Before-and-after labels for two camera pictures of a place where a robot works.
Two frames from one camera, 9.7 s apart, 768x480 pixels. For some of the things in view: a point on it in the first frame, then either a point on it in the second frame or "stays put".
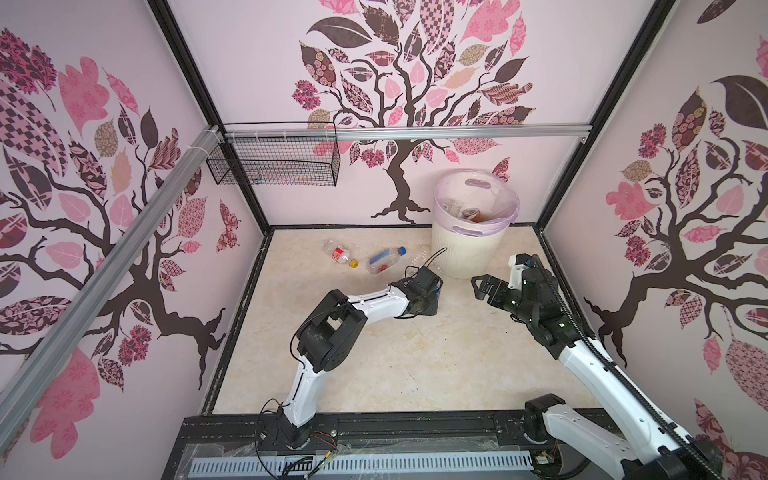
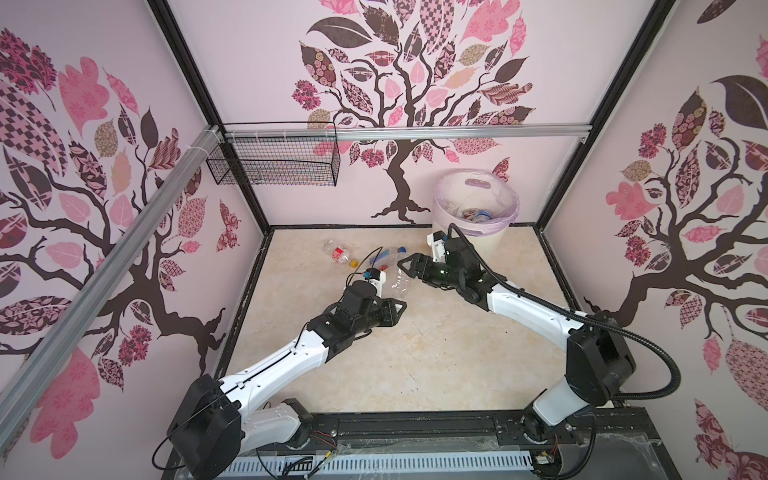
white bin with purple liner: [473, 210] stays put
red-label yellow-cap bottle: [339, 253] stays put
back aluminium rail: [398, 134] stays put
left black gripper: [432, 310] → [397, 316]
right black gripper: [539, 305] → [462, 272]
